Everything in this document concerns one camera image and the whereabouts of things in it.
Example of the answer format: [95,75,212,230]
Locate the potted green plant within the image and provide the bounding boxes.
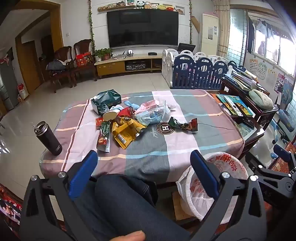
[95,48,113,61]

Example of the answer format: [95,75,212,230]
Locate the white woven trash bin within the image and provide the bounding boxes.
[180,192,234,224]

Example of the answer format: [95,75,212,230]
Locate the red snack wrapper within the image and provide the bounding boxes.
[117,107,136,117]

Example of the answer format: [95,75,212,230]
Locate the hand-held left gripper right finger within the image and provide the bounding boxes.
[190,150,267,241]

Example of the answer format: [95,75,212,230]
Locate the white baby fence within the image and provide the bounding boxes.
[161,49,228,81]

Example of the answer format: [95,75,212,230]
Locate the grey cushion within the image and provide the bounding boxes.
[248,89,274,111]

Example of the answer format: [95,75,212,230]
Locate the person's left hand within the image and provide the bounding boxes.
[115,231,147,241]

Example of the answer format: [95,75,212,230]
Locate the knotted blue cloth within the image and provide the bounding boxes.
[124,101,140,110]

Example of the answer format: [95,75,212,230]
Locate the dark bag on chair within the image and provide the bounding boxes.
[46,59,67,71]

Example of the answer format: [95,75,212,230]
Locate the large black television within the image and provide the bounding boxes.
[107,10,179,49]

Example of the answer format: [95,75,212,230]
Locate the black monitor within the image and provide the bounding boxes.
[178,43,196,53]

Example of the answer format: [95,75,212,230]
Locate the wooden wall shelf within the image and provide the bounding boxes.
[97,5,185,15]

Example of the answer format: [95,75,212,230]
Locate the dark green tissue pack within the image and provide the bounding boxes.
[91,90,122,116]

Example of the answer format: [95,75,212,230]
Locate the hanging laundry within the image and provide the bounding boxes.
[247,16,276,55]

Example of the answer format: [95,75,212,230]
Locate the red printed cloth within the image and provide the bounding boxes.
[0,183,22,230]

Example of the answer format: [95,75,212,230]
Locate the white sack with red print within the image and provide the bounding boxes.
[18,83,29,101]

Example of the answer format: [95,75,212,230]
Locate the window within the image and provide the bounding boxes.
[247,14,296,77]

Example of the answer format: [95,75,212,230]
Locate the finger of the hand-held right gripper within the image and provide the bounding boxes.
[273,144,296,171]
[245,156,296,209]

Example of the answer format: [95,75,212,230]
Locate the navy baby fence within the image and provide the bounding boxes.
[170,56,247,90]

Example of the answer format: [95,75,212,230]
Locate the blue patterned object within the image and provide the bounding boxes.
[277,78,296,133]

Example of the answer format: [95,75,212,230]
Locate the thin black cable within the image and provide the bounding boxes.
[197,122,232,131]

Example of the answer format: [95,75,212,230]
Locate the person's dark jeans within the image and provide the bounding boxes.
[69,175,192,241]

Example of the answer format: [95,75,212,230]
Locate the wooden door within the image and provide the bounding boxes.
[20,40,42,93]

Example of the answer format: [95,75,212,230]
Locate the dark wooden chair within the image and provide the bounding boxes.
[69,39,99,87]
[47,46,75,93]

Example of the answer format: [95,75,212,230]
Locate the green and red snack bag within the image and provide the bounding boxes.
[168,116,198,134]

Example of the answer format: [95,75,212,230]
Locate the black stereo receiver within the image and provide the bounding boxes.
[125,63,148,71]

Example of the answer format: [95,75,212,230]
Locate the row of plush toys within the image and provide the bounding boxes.
[125,0,176,11]

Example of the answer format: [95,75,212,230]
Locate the white red-print plastic bin bag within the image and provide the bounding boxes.
[176,152,249,224]

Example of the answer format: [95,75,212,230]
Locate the wooden television cabinet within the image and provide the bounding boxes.
[94,54,163,78]

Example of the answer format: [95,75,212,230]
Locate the pink plastic bag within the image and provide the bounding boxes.
[138,100,162,114]

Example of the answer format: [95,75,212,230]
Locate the plaid tablecloth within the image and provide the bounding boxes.
[40,89,245,184]

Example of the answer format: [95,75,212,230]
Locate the beige curtain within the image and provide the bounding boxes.
[213,0,230,58]

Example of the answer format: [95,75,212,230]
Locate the clear bag of blue masks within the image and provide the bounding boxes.
[135,101,172,127]

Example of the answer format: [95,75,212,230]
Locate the stack of books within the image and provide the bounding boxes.
[223,69,259,91]

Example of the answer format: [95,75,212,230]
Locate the long green snack bag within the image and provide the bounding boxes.
[97,120,112,153]

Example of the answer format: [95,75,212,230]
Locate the black thermos bottle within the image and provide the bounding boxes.
[34,121,63,156]

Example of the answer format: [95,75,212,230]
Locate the yellow snack bag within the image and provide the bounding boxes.
[112,116,147,150]

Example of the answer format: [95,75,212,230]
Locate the white standing air conditioner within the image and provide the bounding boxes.
[199,13,219,56]

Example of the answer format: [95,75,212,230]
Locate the green ivy garland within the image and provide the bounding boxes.
[87,0,96,50]
[188,0,194,44]

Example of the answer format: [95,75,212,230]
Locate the red gift box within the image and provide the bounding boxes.
[76,52,92,67]

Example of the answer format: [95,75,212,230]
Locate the grey refrigerator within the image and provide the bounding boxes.
[0,54,19,112]

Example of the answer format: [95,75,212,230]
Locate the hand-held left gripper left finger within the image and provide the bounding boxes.
[20,150,99,241]

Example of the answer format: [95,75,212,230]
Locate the blue and white paper cup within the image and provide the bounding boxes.
[102,109,122,121]

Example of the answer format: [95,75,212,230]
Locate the dark wooden side table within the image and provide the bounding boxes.
[220,76,279,130]

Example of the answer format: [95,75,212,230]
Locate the row of picture books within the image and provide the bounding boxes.
[211,93,255,118]

